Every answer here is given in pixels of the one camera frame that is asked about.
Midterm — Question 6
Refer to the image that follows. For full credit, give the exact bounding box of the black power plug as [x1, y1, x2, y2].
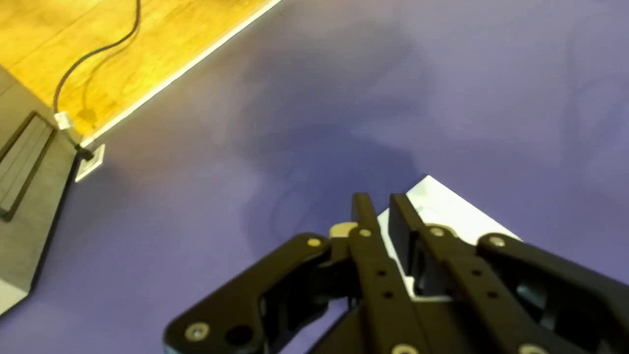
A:
[72, 142, 96, 164]

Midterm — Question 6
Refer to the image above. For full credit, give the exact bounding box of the white wall outlet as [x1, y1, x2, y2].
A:
[72, 142, 108, 185]

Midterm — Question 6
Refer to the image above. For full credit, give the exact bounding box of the dark grey flat slab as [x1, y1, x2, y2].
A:
[0, 111, 59, 223]

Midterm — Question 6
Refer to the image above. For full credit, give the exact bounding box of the white baseboard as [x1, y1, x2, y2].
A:
[78, 0, 285, 150]

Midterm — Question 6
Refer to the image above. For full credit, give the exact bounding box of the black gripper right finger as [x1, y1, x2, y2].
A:
[387, 191, 629, 354]

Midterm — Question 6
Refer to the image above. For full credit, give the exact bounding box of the black floor cable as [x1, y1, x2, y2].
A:
[51, 0, 143, 123]

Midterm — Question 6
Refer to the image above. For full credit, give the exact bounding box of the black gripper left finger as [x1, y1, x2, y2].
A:
[161, 191, 432, 354]

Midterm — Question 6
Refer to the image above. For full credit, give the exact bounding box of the white cable plug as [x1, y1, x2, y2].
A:
[53, 111, 74, 132]

